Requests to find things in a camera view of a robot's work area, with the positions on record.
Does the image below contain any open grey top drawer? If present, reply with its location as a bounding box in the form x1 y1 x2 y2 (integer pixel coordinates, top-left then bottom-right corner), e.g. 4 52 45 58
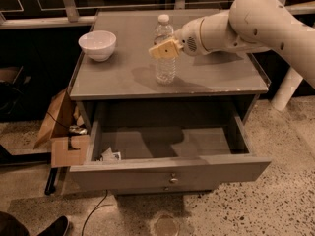
70 105 271 195

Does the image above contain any crumpled white wrapper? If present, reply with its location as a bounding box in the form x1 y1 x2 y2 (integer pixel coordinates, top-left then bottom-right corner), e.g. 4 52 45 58
100 147 121 161

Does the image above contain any black floor cable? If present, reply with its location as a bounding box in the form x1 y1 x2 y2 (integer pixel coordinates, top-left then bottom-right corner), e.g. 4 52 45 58
81 190 109 236

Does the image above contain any clear plastic water bottle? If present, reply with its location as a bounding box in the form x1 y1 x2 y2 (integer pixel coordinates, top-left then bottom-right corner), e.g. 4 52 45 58
154 14 176 85

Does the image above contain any brass drawer knob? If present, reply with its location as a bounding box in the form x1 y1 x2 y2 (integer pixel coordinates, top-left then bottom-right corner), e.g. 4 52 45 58
169 173 178 184

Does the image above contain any black shoe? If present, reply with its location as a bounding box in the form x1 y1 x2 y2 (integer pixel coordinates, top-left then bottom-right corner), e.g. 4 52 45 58
37 216 70 236

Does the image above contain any brown cardboard box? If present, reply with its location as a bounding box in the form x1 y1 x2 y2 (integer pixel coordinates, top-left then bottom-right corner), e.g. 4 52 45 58
34 88 90 168

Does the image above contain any black metal stand base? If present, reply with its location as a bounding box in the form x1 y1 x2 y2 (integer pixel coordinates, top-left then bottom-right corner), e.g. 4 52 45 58
0 145 60 196

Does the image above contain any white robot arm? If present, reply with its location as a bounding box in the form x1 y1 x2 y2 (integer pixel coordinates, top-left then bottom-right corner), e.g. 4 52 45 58
149 0 315 110

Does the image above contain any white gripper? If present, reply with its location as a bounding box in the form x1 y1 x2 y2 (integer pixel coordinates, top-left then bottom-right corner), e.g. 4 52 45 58
149 17 209 59

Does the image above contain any white window frame railing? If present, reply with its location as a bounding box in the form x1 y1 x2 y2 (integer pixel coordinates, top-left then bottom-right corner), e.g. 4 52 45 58
0 0 315 30

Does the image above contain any grey wooden nightstand cabinet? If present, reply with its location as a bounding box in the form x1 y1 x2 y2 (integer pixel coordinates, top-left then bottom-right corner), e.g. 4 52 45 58
68 9 272 196

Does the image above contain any white ceramic bowl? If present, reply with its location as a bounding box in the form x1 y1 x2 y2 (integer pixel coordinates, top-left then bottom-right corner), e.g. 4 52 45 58
78 30 117 62

